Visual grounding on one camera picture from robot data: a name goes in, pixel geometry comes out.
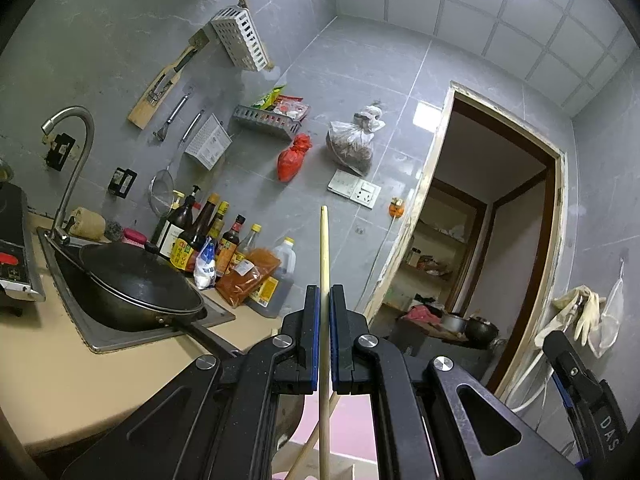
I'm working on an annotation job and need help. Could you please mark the wooden chopstick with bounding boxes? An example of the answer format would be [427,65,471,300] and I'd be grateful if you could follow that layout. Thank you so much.
[286,394,340,480]
[318,205,332,480]

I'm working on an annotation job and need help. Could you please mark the pink fleece clothing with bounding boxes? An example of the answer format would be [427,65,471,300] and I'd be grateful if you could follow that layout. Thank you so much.
[295,394,382,462]

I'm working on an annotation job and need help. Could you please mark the yellow green snack packet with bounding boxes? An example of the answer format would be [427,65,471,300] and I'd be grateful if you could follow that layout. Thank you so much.
[251,85,289,110]

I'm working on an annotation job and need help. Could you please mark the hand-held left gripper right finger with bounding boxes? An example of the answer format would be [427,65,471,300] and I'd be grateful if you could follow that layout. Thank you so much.
[329,284,585,480]

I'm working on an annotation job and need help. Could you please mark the white wall switch socket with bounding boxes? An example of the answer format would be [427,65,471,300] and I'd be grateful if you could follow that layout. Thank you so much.
[327,168,382,210]

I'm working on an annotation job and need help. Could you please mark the cream rubber gloves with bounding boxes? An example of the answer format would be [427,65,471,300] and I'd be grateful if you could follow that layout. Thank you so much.
[534,285,607,349]

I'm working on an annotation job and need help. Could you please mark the black wall outlet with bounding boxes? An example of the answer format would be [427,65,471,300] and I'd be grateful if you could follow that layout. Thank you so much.
[45,132,77,170]
[108,167,139,197]

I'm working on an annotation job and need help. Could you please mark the wooden storage shelf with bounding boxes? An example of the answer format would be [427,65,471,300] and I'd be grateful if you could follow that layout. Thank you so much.
[384,180,489,312]

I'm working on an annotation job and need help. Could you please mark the white blue salt bag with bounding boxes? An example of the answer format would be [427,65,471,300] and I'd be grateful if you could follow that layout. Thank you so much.
[193,237,219,291]

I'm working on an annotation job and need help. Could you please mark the dark red cap bottle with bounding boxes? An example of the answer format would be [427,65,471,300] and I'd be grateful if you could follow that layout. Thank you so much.
[215,215,247,281]

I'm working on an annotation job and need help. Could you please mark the white mesh utensil holder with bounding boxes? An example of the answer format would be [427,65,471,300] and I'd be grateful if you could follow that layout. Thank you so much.
[183,113,233,171]

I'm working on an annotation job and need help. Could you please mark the grey wall shelf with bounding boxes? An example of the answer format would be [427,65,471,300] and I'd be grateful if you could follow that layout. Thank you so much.
[231,104,304,140]

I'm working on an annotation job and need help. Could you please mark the red plastic bag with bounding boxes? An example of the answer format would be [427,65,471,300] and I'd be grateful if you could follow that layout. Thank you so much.
[277,133,314,183]

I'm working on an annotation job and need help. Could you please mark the metal mesh strainer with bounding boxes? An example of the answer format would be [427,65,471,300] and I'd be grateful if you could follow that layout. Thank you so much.
[148,160,177,221]

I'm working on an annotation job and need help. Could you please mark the black pot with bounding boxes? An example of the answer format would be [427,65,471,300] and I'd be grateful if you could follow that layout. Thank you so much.
[465,316,501,350]

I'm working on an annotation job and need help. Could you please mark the black induction cooker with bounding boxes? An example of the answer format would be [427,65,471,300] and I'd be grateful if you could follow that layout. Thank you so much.
[0,182,47,307]

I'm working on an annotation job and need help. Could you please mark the dark cabinet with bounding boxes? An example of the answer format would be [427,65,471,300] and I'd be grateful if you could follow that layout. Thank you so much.
[389,320,494,382]

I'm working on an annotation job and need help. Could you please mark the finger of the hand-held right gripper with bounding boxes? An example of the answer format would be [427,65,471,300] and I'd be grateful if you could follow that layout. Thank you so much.
[542,330,602,412]

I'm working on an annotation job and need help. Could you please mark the pink red cloth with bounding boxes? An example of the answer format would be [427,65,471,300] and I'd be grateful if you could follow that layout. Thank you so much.
[402,305,444,326]

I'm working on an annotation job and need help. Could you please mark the wooden door frame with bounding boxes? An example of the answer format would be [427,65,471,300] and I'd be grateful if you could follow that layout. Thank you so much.
[362,80,571,402]

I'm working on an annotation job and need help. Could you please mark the clear yellow cap bottle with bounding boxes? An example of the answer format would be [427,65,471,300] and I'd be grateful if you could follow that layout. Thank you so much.
[235,223,264,264]

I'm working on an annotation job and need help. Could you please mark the dark yellow cap bottle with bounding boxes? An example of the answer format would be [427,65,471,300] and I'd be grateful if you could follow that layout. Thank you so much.
[209,201,230,249]

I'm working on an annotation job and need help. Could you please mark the metal peeler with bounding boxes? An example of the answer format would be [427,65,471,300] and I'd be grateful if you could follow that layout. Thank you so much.
[152,92,195,144]

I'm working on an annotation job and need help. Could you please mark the plastic oil jug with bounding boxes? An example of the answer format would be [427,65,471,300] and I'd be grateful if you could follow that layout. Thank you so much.
[247,237,299,319]

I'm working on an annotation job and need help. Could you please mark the steel pot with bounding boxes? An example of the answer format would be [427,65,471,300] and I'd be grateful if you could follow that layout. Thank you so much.
[440,312,469,334]

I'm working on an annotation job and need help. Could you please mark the slim metal kitchen tool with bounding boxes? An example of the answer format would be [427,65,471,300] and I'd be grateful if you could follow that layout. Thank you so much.
[178,109,205,149]

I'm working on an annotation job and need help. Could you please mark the orange cap soy sauce bottle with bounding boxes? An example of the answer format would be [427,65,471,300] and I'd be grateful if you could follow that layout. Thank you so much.
[169,192,221,275]

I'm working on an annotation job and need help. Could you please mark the dark wine bottle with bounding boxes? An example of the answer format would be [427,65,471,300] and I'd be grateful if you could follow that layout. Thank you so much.
[151,190,187,257]

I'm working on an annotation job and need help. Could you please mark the black handled kitchen knife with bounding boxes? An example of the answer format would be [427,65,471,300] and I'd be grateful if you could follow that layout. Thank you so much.
[172,45,201,74]

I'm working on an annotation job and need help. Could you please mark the steel sink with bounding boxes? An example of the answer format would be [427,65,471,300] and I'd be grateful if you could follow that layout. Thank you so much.
[35,227,236,354]

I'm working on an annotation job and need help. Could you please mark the wooden knife holder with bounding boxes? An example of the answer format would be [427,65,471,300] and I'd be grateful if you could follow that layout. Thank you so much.
[127,29,211,130]

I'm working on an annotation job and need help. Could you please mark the white hose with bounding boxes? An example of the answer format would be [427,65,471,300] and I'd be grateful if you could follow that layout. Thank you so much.
[502,320,576,414]

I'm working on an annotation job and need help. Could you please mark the chrome faucet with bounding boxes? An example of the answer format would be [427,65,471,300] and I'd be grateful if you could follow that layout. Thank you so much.
[40,105,96,246]

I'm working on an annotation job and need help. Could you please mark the dark pump top bottle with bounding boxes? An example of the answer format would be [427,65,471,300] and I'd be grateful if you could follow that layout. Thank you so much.
[172,185,206,257]

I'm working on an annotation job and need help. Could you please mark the loofah scrubber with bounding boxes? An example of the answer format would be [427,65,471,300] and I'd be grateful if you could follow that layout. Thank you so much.
[67,206,107,241]

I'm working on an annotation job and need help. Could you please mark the clear hanging plastic bag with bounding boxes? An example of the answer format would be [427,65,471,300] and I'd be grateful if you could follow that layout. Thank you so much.
[587,260,626,359]

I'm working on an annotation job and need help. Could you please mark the white utensil basket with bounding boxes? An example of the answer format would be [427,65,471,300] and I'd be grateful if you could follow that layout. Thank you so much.
[209,6,271,72]

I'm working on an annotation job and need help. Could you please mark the clear bag of dried spices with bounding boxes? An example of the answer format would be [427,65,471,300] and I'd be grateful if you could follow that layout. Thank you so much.
[326,105,386,176]

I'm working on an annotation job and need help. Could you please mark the red chili powder bag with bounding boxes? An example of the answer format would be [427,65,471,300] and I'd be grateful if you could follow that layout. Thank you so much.
[215,247,284,309]

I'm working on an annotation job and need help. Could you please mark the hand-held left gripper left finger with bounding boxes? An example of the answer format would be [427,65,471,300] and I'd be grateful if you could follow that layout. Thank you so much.
[59,284,321,480]

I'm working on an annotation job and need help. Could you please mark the black wok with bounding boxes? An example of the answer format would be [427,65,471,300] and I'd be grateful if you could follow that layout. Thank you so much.
[77,242,239,359]

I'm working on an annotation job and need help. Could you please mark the red white food packet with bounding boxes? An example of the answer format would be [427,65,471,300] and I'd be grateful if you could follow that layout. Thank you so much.
[272,95,311,122]

